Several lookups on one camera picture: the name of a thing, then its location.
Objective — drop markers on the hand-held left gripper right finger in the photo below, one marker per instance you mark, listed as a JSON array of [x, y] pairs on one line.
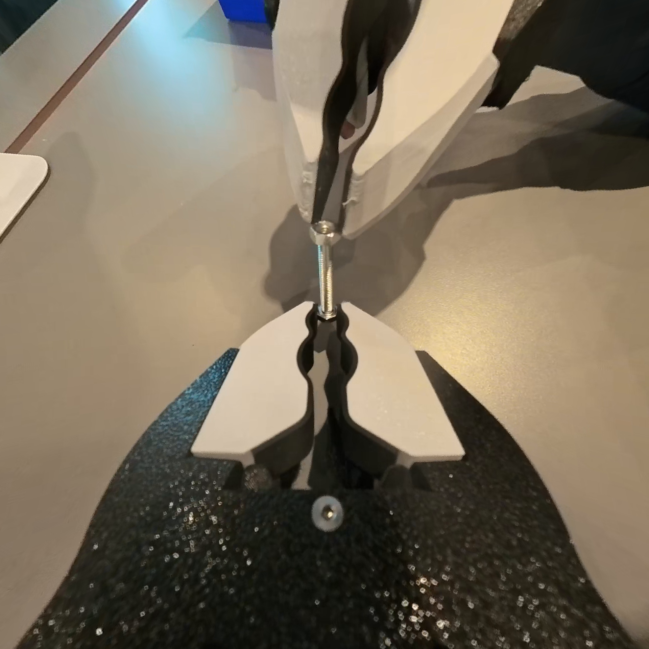
[[400, 400]]

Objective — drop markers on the person's right hand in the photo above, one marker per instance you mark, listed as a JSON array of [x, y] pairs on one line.
[[348, 131]]

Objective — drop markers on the small metal nut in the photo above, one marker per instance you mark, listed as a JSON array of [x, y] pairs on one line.
[[326, 315]]

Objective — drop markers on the blue plastic bin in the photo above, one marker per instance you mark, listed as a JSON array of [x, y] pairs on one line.
[[243, 9]]

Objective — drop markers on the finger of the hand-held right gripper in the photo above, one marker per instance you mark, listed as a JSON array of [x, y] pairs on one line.
[[431, 101], [304, 76]]

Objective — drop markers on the person's right forearm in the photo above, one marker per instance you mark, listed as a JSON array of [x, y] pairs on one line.
[[598, 50]]

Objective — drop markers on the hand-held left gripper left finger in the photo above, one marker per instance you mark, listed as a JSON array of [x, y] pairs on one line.
[[253, 395]]

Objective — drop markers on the silver hex bolt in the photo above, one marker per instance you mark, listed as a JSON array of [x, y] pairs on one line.
[[324, 274]]

